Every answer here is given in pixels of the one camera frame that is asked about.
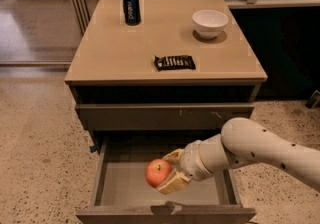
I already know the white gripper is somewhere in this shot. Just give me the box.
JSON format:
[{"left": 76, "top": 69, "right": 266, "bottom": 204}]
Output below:
[{"left": 156, "top": 140, "right": 213, "bottom": 195}]

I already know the red apple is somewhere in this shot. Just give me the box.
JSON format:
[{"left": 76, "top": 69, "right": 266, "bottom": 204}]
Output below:
[{"left": 145, "top": 159, "right": 172, "bottom": 188}]

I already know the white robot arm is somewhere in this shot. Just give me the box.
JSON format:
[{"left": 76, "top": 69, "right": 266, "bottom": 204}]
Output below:
[{"left": 156, "top": 117, "right": 320, "bottom": 195}]

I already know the grey drawer cabinet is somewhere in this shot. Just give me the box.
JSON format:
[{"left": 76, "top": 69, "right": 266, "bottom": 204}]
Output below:
[{"left": 64, "top": 0, "right": 268, "bottom": 224}]

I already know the blue tape piece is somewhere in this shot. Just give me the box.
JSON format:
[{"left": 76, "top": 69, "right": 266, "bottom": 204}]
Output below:
[{"left": 89, "top": 145, "right": 97, "bottom": 153}]

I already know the black snack bar wrapper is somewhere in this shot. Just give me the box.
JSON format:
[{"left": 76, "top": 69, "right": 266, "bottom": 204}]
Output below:
[{"left": 154, "top": 55, "right": 196, "bottom": 71}]

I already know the white ceramic bowl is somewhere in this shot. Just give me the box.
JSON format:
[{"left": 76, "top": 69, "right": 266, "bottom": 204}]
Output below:
[{"left": 192, "top": 10, "right": 229, "bottom": 39}]

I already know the dark object on floor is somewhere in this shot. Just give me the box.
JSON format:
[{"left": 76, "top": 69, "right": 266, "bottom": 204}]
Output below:
[{"left": 305, "top": 89, "right": 320, "bottom": 109}]

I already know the blue pepsi soda can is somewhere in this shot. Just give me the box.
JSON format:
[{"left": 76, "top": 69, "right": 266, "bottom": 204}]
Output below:
[{"left": 122, "top": 0, "right": 141, "bottom": 25}]

